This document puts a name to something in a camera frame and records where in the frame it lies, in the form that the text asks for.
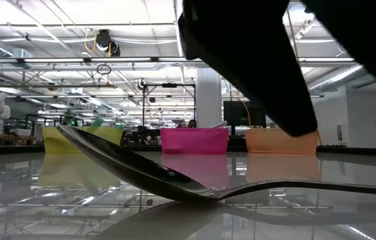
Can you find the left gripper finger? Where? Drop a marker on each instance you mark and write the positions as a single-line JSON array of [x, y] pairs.
[[368, 30], [274, 93]]

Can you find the black monitor screen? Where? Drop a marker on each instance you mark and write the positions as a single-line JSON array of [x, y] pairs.
[[238, 113]]

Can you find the orange plastic bin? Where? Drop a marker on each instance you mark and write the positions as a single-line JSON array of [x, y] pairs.
[[274, 143]]

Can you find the white round pillar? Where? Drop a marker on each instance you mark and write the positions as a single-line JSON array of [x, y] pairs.
[[208, 100]]

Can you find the person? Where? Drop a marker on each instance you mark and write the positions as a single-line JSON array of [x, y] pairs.
[[192, 123]]

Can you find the pink plastic bin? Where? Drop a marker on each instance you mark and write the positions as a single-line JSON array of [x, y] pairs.
[[194, 140]]

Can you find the black bench machine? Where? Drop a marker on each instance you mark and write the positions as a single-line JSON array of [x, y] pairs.
[[141, 133]]

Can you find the black metal spoon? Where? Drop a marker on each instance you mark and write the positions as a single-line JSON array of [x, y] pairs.
[[124, 163]]

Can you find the yellow plastic bin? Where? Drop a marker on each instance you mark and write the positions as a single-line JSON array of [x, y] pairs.
[[74, 140]]

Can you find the cluttered workbench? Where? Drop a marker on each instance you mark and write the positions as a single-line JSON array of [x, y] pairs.
[[18, 133]]

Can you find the white wall box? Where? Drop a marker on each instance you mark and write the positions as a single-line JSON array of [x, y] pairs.
[[341, 133]]

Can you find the black metal gantry frame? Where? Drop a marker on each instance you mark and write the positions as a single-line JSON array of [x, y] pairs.
[[169, 85]]

